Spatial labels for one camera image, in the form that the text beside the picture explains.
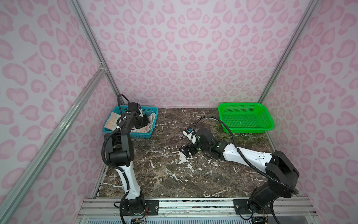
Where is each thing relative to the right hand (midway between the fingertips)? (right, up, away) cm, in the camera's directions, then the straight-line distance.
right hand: (185, 143), depth 81 cm
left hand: (-26, +14, +18) cm, 34 cm away
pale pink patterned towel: (-52, +14, +16) cm, 56 cm away
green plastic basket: (+50, +15, +32) cm, 61 cm away
